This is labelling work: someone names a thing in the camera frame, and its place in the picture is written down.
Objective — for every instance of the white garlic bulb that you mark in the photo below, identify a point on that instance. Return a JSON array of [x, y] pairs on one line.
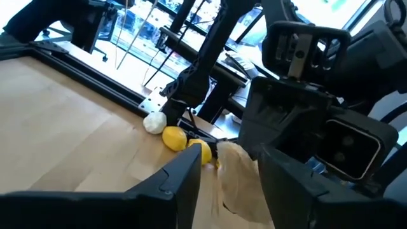
[[241, 184], [154, 123]]

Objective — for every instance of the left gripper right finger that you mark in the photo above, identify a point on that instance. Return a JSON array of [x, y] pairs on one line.
[[302, 206]]

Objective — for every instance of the black aluminium table frame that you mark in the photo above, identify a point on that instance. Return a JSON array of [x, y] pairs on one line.
[[79, 74]]

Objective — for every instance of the yellow lemon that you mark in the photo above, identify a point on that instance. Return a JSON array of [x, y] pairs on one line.
[[206, 154], [174, 138]]

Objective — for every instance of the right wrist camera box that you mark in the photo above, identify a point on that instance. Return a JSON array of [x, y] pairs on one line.
[[356, 149]]

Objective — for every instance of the thin white pole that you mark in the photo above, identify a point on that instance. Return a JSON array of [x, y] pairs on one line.
[[137, 35]]

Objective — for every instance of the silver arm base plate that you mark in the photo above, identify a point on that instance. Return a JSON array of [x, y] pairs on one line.
[[152, 101]]

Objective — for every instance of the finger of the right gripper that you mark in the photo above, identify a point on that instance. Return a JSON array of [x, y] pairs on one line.
[[286, 111]]

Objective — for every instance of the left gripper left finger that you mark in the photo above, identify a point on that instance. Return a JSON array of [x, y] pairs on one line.
[[159, 203]]

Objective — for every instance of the black office chair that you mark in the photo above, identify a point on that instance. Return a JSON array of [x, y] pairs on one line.
[[63, 19]]

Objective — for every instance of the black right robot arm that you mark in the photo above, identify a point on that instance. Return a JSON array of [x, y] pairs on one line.
[[206, 47]]

